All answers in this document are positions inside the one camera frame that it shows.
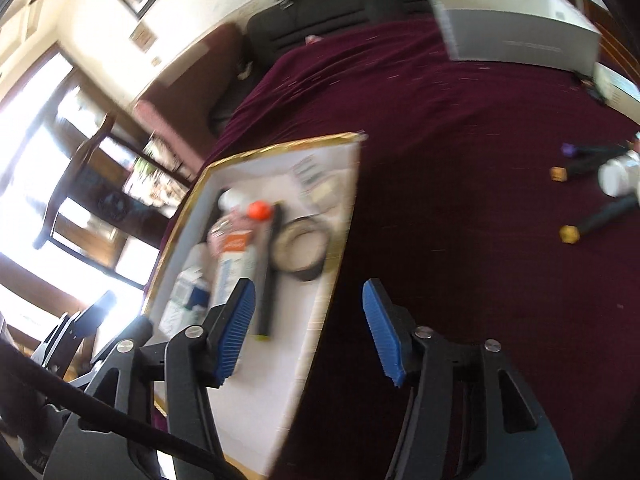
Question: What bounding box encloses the dark wooden chair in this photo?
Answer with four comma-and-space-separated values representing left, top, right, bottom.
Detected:
31, 110, 198, 252

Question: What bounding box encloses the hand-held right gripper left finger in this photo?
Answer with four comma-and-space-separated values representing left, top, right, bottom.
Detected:
47, 277, 258, 480

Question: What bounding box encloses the gold-edged white box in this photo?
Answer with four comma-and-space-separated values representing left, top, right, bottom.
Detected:
142, 131, 368, 478

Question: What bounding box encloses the maroon blanket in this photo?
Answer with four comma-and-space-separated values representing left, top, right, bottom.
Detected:
150, 15, 640, 480

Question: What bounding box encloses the black tape roll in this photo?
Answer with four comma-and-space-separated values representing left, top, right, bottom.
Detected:
271, 215, 332, 282

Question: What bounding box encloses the pink fluffy hair clip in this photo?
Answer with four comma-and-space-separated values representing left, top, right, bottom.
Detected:
206, 212, 238, 248

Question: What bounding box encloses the patterned cloth pile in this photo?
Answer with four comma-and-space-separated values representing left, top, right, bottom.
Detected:
122, 132, 198, 198

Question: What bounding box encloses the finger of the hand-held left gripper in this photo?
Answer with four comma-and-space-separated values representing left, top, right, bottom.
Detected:
67, 315, 154, 387
30, 290, 118, 377

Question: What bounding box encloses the blue white medicine box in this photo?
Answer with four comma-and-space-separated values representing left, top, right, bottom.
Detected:
159, 266, 213, 338

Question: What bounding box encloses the white bottle orange cap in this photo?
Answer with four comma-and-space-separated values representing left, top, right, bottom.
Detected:
219, 188, 275, 222

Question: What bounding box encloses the small wall plaque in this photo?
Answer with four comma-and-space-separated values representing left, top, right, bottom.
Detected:
129, 24, 157, 54

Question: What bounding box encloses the small white barcode box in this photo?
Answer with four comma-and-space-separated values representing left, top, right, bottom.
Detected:
292, 154, 348, 213

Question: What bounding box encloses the grey shoe box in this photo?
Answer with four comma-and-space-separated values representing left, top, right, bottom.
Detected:
421, 0, 604, 75

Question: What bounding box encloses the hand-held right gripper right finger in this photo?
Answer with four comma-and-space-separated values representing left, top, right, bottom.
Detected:
362, 278, 574, 480

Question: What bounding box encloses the black braided cable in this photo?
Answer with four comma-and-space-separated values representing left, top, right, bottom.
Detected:
0, 337, 246, 480

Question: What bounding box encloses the black leather headboard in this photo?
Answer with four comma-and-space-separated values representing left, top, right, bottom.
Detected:
246, 0, 441, 68

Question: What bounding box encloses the white orange tube box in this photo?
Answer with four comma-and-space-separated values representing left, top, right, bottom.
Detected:
210, 229, 262, 311

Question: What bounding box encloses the maroon upholstered chair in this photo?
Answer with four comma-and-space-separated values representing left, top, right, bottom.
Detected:
134, 21, 248, 173

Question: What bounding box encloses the white pill bottle green label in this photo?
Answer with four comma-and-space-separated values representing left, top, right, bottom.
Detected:
597, 150, 640, 199

